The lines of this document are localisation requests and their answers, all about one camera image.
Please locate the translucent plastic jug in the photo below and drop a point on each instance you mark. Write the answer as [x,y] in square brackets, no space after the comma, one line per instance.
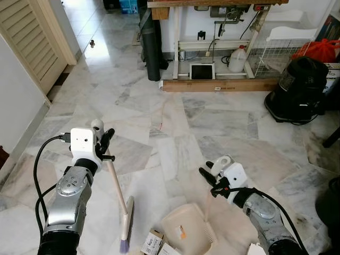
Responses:
[238,61]

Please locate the black round container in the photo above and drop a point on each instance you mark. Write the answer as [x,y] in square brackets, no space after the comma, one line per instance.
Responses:
[330,207]

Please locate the blue box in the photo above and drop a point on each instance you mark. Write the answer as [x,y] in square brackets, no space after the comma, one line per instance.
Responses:
[128,6]

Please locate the beige louvered door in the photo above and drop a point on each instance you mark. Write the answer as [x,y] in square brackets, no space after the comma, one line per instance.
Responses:
[32,37]

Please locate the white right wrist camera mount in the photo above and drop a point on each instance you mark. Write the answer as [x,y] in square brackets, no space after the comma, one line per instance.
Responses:
[235,175]

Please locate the black vacuum cleaner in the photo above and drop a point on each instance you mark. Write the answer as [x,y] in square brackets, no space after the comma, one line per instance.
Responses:
[297,90]

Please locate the small metal door stopper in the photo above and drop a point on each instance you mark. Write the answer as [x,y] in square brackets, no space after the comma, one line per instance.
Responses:
[92,44]

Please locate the white printed cardboard box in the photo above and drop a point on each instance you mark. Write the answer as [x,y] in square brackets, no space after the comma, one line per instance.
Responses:
[333,74]

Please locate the small printed carton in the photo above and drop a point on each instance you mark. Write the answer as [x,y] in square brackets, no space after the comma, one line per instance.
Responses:
[153,243]

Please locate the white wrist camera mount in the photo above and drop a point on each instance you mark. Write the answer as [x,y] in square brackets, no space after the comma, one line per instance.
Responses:
[82,143]
[235,175]

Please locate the white frame wooden top table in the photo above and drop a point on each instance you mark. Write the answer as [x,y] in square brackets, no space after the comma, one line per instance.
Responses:
[176,48]

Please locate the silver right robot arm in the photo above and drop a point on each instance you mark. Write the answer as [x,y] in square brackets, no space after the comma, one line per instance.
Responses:
[263,212]

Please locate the black wall plug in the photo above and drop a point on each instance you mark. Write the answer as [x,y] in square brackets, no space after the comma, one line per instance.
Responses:
[201,35]

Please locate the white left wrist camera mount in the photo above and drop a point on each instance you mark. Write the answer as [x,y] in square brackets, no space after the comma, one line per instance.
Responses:
[82,143]

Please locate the stack of books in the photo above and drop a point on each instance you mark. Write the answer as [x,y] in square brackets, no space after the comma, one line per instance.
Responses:
[330,29]

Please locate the thick black furniture leg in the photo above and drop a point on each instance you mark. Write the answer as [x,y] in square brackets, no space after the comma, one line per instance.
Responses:
[330,139]

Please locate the red bag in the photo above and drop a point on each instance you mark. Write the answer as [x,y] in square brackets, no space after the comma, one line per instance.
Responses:
[319,50]

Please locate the white framed tablet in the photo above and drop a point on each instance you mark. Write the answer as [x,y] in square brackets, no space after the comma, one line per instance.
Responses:
[202,71]

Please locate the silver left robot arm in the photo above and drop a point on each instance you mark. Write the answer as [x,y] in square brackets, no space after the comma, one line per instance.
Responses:
[66,207]

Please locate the long wooden plank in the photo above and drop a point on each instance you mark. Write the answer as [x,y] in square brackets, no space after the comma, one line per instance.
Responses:
[223,85]

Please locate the black rolled mat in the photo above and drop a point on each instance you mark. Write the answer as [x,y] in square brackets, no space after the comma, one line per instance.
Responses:
[151,53]

